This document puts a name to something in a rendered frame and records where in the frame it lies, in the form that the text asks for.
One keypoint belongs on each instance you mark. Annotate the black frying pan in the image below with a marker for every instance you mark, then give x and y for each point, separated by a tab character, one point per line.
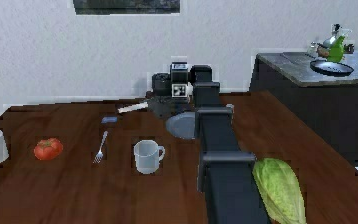
332	68

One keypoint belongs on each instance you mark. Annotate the white mug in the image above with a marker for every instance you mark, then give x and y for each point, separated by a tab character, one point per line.
146	158

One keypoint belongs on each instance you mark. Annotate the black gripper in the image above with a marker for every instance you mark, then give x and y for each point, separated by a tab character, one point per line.
161	85

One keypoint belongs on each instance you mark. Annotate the clear glass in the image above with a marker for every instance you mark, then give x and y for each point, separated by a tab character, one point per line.
312	49

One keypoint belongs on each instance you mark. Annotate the brown potato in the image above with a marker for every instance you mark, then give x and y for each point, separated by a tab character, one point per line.
323	51

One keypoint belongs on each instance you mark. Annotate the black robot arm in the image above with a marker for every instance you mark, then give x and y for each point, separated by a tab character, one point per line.
227	186

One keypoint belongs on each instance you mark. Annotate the silver kettle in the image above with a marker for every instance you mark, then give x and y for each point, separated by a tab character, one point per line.
332	39

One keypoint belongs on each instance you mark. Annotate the silver fork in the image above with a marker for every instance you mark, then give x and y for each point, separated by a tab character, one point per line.
100	151

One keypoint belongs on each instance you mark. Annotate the green lettuce head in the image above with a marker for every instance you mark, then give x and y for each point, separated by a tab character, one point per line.
280	191

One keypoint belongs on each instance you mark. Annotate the green spray bottle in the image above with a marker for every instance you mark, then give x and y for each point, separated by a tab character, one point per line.
337	51

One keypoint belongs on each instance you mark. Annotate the red tomato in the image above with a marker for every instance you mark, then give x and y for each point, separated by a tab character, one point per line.
48	149

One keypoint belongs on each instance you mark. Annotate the grey round plate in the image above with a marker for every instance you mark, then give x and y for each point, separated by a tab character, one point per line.
182	126

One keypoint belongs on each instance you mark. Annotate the small blue flat card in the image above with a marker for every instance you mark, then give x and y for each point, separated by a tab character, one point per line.
109	119

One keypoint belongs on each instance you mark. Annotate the small grey shaker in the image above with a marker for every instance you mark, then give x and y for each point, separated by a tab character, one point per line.
230	106

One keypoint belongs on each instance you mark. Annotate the dark cabinet with grey top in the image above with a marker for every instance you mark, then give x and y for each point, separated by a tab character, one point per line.
320	106

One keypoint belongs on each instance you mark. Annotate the dark framed wall picture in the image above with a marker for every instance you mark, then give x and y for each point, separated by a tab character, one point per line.
127	6

